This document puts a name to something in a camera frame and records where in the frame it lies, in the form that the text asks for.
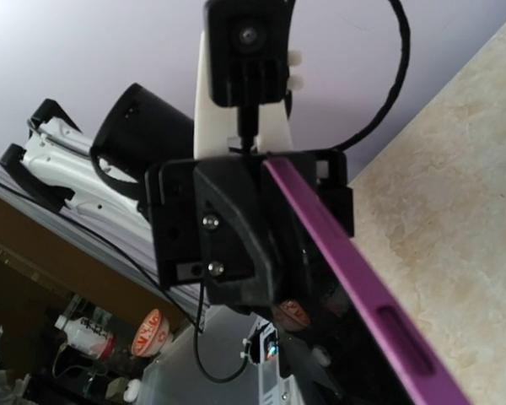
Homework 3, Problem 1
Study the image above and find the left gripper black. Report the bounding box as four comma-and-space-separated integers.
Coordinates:
145, 155, 348, 315

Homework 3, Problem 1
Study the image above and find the purple-edged phone screen up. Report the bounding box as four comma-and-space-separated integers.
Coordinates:
264, 157, 469, 404

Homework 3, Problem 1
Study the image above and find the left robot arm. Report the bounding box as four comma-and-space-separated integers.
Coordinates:
0, 84, 202, 289

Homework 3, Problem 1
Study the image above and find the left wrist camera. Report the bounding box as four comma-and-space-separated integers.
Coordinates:
193, 1, 302, 159

